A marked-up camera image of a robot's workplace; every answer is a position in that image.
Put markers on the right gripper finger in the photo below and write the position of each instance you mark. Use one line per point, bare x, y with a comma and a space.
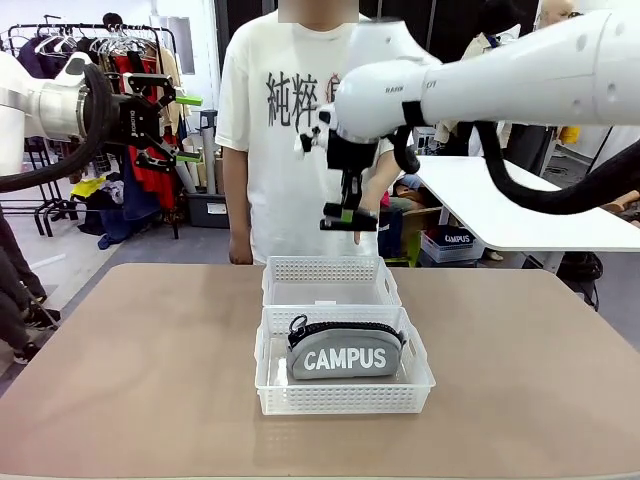
343, 187
356, 187

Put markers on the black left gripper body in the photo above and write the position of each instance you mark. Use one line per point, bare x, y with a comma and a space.
135, 122

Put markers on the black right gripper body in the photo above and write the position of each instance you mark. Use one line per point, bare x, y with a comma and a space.
352, 156

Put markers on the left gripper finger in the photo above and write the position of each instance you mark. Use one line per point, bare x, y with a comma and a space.
155, 160
189, 100

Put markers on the grey CAMPUS pencil case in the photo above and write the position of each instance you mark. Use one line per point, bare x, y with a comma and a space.
345, 360

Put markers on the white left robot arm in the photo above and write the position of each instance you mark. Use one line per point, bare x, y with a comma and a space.
50, 105

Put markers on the person left forearm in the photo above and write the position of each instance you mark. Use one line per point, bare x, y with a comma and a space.
385, 170

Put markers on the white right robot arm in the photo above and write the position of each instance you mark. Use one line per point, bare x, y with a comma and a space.
500, 85

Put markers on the person right forearm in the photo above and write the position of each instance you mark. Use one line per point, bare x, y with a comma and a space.
237, 200

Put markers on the person left hand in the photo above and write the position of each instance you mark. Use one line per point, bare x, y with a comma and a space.
375, 202

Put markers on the person right hand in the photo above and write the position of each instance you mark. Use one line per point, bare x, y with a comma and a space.
241, 252

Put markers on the red hanging garment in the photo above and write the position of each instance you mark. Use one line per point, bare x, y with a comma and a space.
150, 185

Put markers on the cream cardboard tube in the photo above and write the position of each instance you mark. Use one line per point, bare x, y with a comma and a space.
189, 175

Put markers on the dark blue garment pile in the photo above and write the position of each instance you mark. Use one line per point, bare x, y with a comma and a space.
135, 205

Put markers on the tall grey tube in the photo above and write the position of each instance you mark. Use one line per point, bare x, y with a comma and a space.
209, 160

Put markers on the white standing panel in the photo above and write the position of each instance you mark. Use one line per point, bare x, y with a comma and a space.
179, 45

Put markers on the person in white printed t-shirt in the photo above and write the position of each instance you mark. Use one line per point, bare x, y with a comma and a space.
280, 200

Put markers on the black metal clothes rack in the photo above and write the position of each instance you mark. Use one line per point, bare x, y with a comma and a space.
160, 35

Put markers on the grey plastic storage bin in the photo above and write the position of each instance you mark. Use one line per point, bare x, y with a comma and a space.
207, 210

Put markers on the yellow cloth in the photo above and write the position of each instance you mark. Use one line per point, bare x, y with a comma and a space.
87, 187

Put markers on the green and brown box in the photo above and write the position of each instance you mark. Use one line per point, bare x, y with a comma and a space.
412, 235

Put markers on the white perforated plastic basket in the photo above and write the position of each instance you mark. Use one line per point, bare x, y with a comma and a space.
340, 400
325, 272

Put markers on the black CAMPUS printed bag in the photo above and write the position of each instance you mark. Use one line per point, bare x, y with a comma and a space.
456, 237

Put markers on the white slotted storage basket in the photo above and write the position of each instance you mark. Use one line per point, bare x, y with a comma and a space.
452, 252

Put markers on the white background table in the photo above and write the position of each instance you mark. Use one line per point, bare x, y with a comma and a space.
500, 215

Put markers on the bystander in navy clothes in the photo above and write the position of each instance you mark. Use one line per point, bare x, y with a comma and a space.
530, 147

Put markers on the bystander legs in dark trousers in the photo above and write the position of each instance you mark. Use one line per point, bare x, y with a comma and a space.
15, 280

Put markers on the bystander in yellow clothes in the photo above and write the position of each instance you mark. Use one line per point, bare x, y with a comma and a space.
569, 134

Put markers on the black backpack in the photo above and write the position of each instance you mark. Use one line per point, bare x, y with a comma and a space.
580, 275

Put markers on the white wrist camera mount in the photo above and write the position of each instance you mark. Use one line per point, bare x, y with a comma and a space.
312, 135

